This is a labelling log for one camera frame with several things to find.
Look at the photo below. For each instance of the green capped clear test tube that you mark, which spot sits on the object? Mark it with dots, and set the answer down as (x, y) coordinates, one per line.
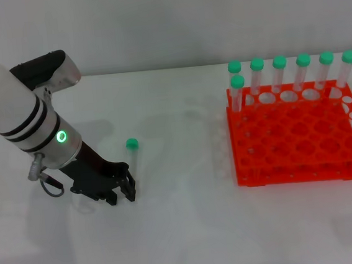
(326, 57)
(257, 64)
(349, 56)
(237, 81)
(279, 62)
(302, 60)
(234, 66)
(132, 144)

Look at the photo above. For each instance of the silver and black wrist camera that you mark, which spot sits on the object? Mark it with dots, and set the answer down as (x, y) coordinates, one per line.
(54, 70)

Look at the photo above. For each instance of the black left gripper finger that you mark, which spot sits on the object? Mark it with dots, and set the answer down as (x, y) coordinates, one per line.
(130, 189)
(114, 198)

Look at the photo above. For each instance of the orange test tube rack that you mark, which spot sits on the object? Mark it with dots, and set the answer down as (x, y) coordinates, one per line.
(289, 146)

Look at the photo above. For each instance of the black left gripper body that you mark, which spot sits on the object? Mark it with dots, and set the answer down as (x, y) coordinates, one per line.
(92, 174)

